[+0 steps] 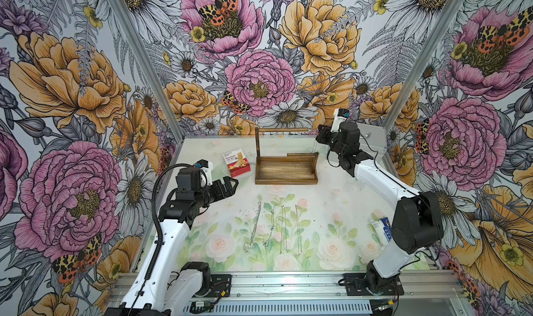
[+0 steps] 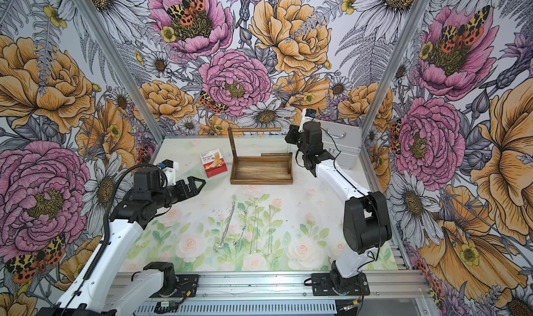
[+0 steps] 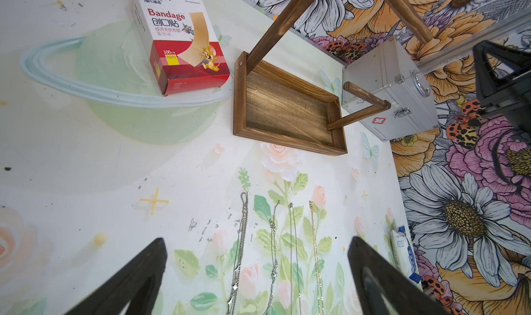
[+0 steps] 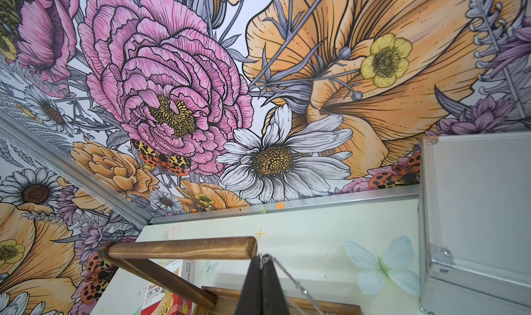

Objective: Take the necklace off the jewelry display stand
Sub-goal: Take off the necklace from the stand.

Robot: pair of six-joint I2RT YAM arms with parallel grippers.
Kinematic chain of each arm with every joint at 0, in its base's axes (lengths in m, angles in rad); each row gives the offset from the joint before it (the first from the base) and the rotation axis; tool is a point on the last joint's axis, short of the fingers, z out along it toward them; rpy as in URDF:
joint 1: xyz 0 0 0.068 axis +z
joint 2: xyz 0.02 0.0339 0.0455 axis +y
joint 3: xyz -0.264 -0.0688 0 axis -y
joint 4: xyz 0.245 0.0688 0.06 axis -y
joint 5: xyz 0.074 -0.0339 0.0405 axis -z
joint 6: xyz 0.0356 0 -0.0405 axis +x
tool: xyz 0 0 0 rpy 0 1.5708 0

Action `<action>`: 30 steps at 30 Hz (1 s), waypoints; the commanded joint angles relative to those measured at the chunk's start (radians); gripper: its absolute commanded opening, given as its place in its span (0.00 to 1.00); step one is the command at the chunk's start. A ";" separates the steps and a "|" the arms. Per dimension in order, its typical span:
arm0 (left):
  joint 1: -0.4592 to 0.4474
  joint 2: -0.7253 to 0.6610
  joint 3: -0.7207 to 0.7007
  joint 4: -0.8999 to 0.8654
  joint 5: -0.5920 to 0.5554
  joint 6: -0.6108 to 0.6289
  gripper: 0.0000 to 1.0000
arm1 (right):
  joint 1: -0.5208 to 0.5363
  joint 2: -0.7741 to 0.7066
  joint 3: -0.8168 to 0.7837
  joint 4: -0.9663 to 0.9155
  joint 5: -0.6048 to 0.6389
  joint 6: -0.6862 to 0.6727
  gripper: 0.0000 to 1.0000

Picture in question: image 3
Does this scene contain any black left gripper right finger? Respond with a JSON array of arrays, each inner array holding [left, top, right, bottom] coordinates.
[[348, 236, 447, 315]]

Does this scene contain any white blue tube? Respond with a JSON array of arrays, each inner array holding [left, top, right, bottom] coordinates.
[[391, 226, 422, 285]]

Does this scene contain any red white small box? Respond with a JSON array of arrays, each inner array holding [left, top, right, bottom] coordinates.
[[133, 0, 230, 97]]

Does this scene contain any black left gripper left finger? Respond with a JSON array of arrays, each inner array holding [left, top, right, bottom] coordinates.
[[67, 238, 167, 314]]

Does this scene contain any wooden jewelry display stand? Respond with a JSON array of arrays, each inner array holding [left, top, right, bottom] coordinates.
[[232, 0, 435, 157]]

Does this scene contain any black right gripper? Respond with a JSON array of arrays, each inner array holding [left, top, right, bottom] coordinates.
[[473, 41, 530, 144]]

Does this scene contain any silver metal first-aid case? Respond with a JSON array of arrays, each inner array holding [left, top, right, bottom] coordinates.
[[343, 38, 438, 142]]

